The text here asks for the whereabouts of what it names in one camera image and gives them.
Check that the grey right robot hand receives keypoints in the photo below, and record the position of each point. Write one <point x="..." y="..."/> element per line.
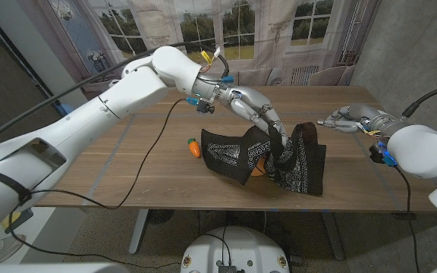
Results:
<point x="359" y="113"/>

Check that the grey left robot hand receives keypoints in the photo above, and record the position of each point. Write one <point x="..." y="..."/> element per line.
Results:
<point x="245" y="98"/>

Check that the black paisley bandana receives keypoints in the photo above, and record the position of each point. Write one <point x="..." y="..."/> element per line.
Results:
<point x="298" y="170"/>

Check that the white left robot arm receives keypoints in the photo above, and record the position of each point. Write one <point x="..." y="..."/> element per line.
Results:
<point x="89" y="113"/>

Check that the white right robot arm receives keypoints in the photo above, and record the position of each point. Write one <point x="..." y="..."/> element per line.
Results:
<point x="423" y="151"/>

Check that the orange toy carrot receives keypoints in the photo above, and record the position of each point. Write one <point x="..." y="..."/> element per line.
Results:
<point x="195" y="149"/>

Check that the orange basketball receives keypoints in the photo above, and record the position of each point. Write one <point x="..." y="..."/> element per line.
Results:
<point x="258" y="170"/>

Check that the printed window backdrop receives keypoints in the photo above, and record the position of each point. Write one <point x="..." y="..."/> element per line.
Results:
<point x="279" y="38"/>

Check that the grey table leg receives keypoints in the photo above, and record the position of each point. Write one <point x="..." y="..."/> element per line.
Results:
<point x="332" y="235"/>
<point x="138" y="231"/>

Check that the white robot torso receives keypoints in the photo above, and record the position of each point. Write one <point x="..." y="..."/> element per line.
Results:
<point x="237" y="246"/>

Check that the yellow black foot pedal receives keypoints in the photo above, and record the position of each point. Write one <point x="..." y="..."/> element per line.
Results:
<point x="19" y="220"/>

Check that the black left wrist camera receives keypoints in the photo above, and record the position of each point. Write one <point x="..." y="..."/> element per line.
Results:
<point x="204" y="107"/>

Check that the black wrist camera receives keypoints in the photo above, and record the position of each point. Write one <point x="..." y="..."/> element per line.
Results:
<point x="381" y="153"/>
<point x="204" y="107"/>

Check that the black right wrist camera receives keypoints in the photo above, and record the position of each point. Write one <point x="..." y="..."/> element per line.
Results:
<point x="381" y="153"/>

